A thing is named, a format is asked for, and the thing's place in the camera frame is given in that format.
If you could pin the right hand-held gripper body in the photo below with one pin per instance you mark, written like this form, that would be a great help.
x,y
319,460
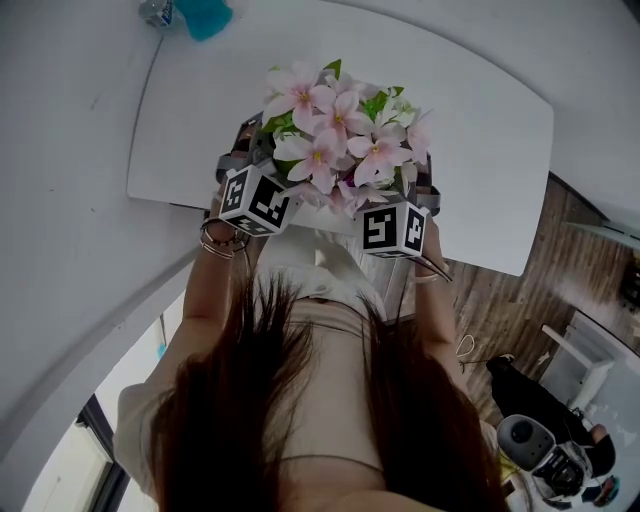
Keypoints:
x,y
392,230

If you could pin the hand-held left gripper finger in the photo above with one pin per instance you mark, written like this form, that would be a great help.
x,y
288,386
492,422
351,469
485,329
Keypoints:
x,y
248,134

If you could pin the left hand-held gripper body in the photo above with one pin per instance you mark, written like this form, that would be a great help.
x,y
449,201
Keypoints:
x,y
252,202

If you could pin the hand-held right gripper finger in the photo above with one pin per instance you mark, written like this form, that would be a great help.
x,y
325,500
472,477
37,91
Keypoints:
x,y
424,172

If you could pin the pink flowers bouquet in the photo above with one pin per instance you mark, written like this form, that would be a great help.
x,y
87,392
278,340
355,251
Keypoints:
x,y
340,130

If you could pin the person's right forearm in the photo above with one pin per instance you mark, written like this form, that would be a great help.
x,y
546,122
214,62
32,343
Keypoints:
x,y
432,310

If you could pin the person's left forearm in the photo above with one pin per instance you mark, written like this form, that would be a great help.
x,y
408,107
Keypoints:
x,y
207,285

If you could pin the white table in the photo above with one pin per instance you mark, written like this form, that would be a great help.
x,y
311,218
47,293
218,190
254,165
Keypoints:
x,y
475,165

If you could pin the blue cloth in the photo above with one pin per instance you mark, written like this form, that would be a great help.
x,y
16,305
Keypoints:
x,y
202,17

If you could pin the person's beige top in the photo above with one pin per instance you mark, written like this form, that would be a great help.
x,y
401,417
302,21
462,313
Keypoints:
x,y
332,360

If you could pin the clear plastic water bottle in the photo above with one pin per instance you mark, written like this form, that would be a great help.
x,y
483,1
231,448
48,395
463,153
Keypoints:
x,y
157,12

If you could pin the white shelf unit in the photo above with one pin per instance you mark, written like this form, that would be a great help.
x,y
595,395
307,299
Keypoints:
x,y
585,360

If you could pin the dark window frame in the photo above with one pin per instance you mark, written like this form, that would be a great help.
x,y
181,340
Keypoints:
x,y
100,440

